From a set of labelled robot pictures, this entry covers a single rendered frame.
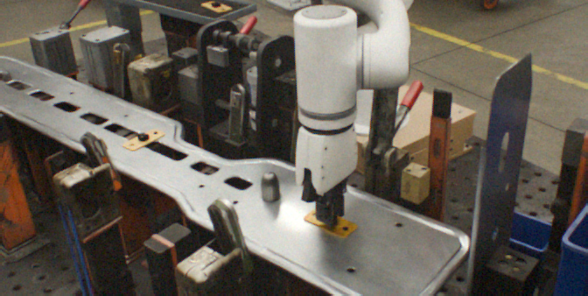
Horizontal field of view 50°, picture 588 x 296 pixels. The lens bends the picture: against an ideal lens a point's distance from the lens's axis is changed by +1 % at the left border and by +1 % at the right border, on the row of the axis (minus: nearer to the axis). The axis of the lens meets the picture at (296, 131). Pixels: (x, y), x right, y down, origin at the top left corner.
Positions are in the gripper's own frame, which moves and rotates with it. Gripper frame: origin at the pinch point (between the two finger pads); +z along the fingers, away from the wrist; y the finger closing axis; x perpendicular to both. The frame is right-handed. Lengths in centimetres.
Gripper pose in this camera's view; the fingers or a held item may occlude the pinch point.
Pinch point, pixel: (330, 207)
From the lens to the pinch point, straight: 99.6
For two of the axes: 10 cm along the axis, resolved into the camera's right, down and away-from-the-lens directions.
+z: 0.5, 8.8, 4.8
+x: 7.7, 2.7, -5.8
